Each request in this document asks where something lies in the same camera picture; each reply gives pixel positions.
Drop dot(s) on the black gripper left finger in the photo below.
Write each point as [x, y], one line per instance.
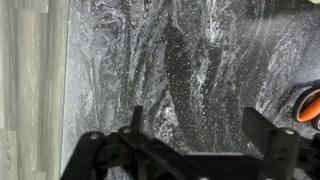
[138, 117]

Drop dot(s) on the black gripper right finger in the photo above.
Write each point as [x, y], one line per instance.
[258, 126]

